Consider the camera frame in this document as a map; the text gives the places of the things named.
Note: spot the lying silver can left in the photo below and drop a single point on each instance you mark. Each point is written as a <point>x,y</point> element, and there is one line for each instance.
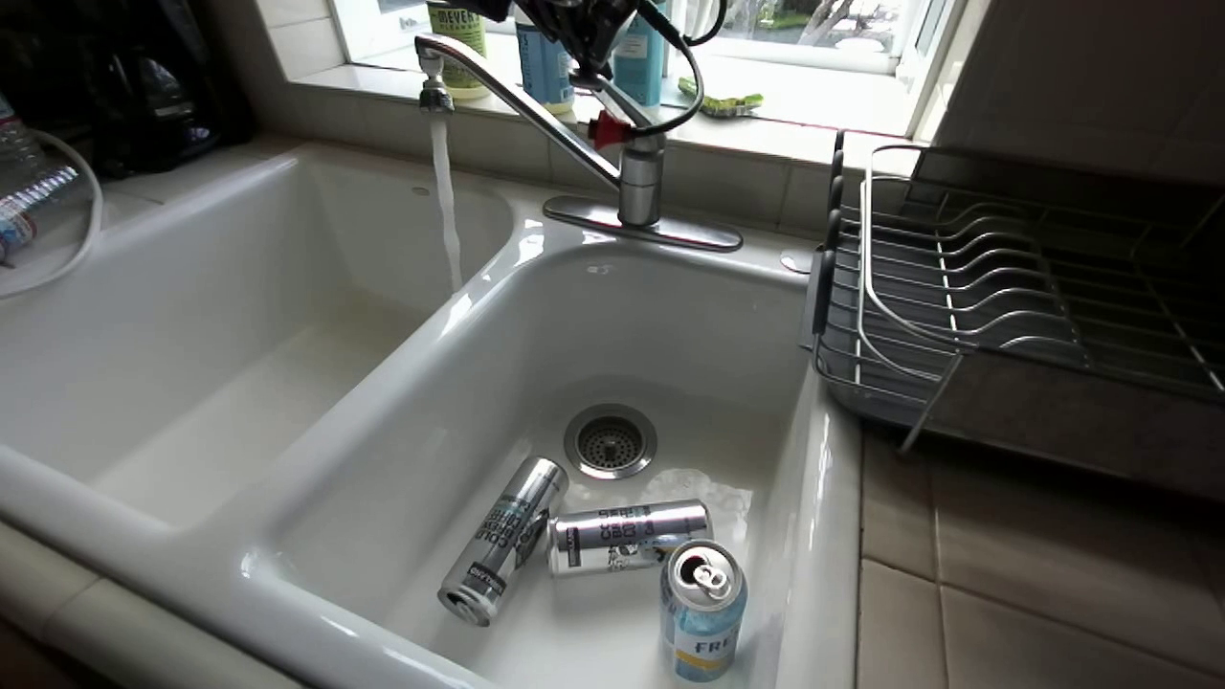
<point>485,574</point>

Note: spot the metal sink drain strainer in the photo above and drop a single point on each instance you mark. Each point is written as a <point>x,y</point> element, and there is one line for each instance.
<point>610,440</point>

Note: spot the white double basin sink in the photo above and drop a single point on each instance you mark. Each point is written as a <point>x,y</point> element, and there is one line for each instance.
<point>247,436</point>

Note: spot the lying silver can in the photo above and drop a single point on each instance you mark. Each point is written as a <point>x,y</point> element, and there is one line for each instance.
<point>485,574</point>
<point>625,537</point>

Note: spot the upright blue drink can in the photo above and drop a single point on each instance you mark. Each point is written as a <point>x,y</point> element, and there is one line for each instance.
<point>702,608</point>

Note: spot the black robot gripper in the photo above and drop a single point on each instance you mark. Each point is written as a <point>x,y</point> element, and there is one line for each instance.
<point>582,29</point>

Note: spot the chrome kitchen faucet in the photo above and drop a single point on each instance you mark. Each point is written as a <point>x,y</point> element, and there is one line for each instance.
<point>634,182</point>

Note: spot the green cloth on windowsill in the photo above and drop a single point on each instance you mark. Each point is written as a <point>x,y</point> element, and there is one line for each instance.
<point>722,108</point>

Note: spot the blue bottle white cap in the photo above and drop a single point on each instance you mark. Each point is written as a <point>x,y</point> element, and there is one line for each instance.
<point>543,70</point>

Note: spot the lying silver can middle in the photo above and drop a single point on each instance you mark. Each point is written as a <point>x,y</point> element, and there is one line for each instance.
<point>625,537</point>

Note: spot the metal dish drying rack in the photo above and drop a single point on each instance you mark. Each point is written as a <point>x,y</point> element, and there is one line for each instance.
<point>1028,309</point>

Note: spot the teal bottle on windowsill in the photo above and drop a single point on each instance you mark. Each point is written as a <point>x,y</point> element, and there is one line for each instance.
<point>639,64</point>

